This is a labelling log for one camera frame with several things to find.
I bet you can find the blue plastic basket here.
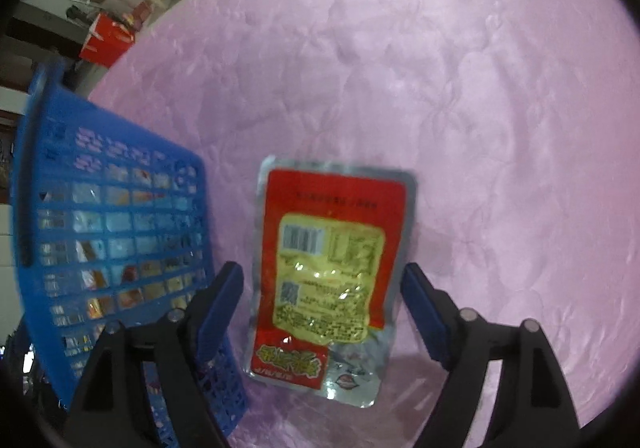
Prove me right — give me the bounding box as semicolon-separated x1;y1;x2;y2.
10;60;250;448

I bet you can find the red silver foil snack packet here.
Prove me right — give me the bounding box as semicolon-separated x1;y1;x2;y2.
246;155;419;410

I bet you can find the pink tablecloth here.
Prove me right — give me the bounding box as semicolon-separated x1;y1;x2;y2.
90;0;640;448

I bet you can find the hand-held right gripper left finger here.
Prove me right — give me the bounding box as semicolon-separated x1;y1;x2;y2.
62;260;247;448

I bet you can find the red paper bag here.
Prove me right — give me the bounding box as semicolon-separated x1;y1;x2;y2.
78;10;139;70

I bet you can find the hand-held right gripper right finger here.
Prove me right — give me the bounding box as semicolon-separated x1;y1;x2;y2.
401;262;582;448

